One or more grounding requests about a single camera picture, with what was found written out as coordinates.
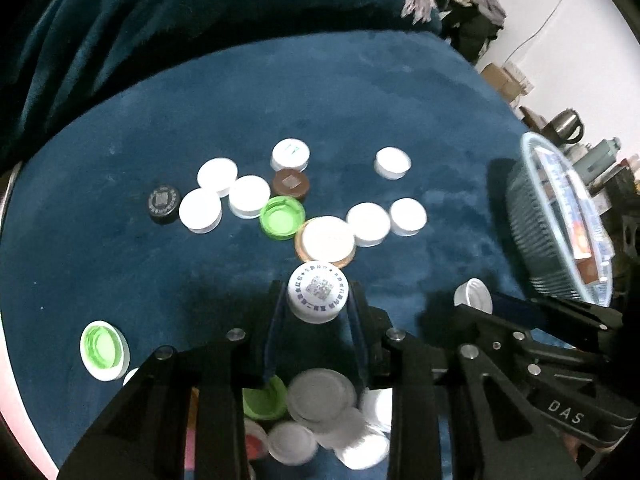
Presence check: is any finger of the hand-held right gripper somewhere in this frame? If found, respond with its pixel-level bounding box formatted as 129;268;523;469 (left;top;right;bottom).
492;293;624;347
454;306;608;386

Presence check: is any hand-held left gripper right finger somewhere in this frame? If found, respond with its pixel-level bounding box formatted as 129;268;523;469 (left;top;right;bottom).
351;280;583;480

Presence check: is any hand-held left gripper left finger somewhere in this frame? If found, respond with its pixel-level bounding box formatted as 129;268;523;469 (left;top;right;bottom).
57;279;287;480

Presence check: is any white printed bottle cap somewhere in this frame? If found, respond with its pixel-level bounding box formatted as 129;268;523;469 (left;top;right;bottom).
287;261;348;324

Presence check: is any orange and white packet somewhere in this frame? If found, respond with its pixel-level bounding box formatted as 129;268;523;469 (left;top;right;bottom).
565;170;613;286

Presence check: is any light blue plastic basket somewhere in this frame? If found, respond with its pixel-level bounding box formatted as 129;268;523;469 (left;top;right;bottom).
505;132;616;308

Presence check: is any green plastic bottle cap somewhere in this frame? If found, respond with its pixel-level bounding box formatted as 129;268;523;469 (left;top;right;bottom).
260;196;307;241

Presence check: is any brown bottle cap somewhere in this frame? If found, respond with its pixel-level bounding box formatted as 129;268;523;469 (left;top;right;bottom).
272;170;311;203

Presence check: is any black printed bottle cap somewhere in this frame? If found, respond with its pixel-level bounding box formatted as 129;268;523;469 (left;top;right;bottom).
146;184;182;224

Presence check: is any white cap with green insert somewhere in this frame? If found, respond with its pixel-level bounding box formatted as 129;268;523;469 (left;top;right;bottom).
80;321;131;381

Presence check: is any white cap with green mark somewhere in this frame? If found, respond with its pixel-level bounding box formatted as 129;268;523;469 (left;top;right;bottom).
270;138;311;173

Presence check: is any dark metal kettle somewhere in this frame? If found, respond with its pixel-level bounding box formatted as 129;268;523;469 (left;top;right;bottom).
545;107;586;146

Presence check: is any cardboard box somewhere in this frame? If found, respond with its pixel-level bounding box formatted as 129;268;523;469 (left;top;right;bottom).
480;62;522;102

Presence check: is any pale pink bed sheet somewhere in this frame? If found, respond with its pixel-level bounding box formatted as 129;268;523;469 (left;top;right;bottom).
0;305;58;480

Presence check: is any pile of dark clothes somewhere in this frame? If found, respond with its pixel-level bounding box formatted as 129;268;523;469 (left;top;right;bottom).
432;0;508;63

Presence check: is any dark teal blanket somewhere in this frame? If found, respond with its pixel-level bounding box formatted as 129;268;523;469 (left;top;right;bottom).
0;0;446;171

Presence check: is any white cap with tan ring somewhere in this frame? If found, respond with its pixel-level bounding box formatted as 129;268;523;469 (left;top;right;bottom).
295;216;357;267

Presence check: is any wall cable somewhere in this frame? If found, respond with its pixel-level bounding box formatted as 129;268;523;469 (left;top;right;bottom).
500;0;581;63

